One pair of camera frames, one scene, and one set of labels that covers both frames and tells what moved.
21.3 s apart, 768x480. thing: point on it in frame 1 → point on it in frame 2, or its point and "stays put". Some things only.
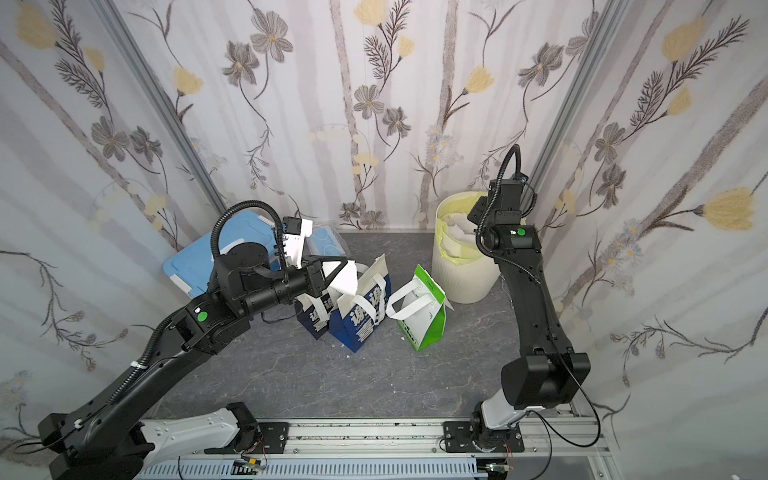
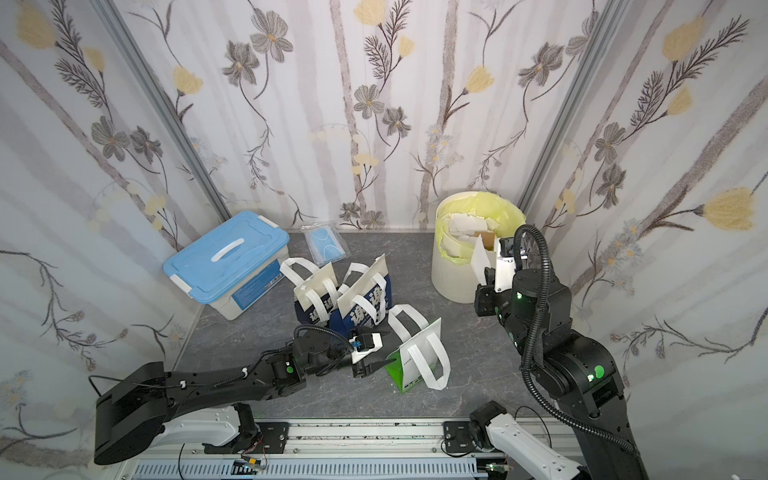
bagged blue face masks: (325, 240) stays put
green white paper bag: (420, 307) → (420, 354)
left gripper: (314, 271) → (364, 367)
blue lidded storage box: (192, 268) stays put
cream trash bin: (461, 272) stays put
